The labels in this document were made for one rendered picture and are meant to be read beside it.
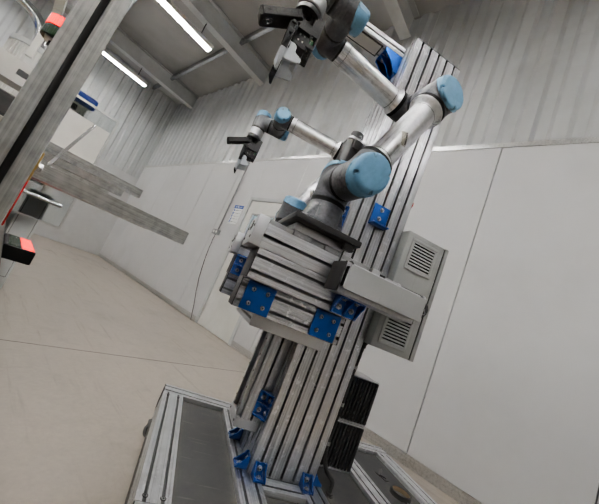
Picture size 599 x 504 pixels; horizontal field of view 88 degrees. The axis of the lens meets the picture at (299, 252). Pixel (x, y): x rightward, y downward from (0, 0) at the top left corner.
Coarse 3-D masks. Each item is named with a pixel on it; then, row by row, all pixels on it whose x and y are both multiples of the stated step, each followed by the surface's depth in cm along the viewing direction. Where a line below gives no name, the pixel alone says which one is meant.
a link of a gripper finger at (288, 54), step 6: (282, 48) 75; (288, 48) 77; (294, 48) 78; (276, 54) 75; (282, 54) 75; (288, 54) 76; (294, 54) 77; (276, 60) 75; (288, 60) 76; (294, 60) 77; (300, 60) 77; (276, 66) 75
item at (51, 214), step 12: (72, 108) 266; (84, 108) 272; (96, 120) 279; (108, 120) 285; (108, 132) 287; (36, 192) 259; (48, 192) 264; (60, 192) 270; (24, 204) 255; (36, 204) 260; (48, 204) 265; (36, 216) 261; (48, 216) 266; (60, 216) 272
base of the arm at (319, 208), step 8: (312, 200) 98; (320, 200) 96; (328, 200) 95; (304, 208) 99; (312, 208) 95; (320, 208) 94; (328, 208) 94; (336, 208) 96; (344, 208) 99; (312, 216) 93; (320, 216) 93; (328, 216) 93; (336, 216) 95; (328, 224) 93; (336, 224) 94
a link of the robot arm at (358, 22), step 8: (336, 0) 83; (344, 0) 84; (352, 0) 84; (336, 8) 85; (344, 8) 84; (352, 8) 85; (360, 8) 85; (336, 16) 87; (344, 16) 86; (352, 16) 86; (360, 16) 86; (368, 16) 87; (328, 24) 91; (336, 24) 89; (344, 24) 88; (352, 24) 87; (360, 24) 87; (328, 32) 93; (336, 32) 91; (344, 32) 91; (352, 32) 89; (360, 32) 89; (336, 40) 94
